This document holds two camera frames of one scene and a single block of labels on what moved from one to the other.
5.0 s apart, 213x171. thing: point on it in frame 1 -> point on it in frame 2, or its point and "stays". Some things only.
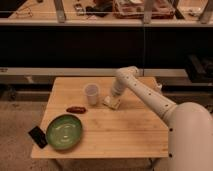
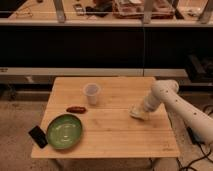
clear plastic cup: (92, 90) stays
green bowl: (64, 131) stays
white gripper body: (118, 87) -> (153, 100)
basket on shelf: (135, 9) stays
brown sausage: (76, 109) stays
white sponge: (111, 102) -> (137, 111)
